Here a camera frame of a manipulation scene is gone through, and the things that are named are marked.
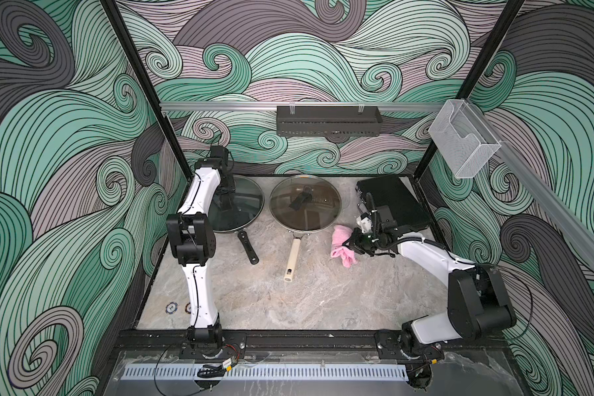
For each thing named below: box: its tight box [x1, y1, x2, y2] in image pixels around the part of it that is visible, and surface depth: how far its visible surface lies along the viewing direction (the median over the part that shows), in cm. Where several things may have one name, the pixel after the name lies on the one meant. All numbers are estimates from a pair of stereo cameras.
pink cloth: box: [330, 224, 358, 269], surface depth 85 cm
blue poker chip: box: [165, 301, 179, 315], surface depth 83 cm
